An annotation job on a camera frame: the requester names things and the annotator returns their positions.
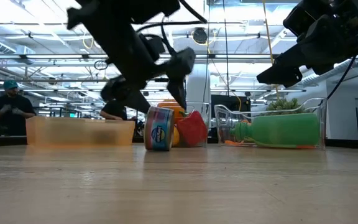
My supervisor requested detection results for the wide clear plastic bin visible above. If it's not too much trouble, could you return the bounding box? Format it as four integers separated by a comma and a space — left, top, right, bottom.
214, 97, 328, 151

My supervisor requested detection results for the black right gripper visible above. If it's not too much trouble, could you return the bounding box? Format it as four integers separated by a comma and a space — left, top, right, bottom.
256, 0, 358, 88

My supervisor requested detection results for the black ceiling cord reel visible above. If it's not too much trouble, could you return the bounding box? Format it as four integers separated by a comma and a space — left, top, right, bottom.
192, 27, 208, 45

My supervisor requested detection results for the yellow cable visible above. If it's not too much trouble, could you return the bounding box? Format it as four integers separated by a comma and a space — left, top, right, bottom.
261, 0, 280, 100

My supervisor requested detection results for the black monitor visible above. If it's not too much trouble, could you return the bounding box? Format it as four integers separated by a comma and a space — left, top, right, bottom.
210, 94, 252, 138

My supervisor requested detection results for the blue pink label can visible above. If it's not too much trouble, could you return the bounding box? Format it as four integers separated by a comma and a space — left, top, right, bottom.
143, 106, 176, 152

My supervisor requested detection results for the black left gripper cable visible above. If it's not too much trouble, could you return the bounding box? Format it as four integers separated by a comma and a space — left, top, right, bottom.
135, 0, 208, 57

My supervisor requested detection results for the black hanging cable loop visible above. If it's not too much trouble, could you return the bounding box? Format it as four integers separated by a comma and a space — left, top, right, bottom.
93, 59, 109, 71

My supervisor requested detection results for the narrow clear plastic bin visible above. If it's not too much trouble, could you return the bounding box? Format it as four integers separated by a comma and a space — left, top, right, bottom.
157, 101, 211, 148

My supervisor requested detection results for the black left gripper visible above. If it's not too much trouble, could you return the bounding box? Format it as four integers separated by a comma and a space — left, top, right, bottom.
82, 18, 196, 114

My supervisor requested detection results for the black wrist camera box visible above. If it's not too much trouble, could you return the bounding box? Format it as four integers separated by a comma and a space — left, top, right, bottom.
138, 32, 167, 62

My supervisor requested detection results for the red bell pepper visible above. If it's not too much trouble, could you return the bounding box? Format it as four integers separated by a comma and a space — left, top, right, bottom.
175, 110, 209, 148

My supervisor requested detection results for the person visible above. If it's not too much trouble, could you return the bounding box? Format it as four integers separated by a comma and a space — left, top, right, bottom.
99, 98, 129, 121
0, 79, 37, 137

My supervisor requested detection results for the green squeeze bottle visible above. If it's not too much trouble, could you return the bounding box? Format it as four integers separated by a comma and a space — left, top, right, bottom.
229, 112, 321, 149

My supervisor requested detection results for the orange translucent bin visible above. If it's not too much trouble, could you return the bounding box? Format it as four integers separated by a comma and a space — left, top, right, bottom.
25, 115, 136, 147

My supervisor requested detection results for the thin black cable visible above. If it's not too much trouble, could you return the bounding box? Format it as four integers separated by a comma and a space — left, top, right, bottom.
326, 55, 357, 101

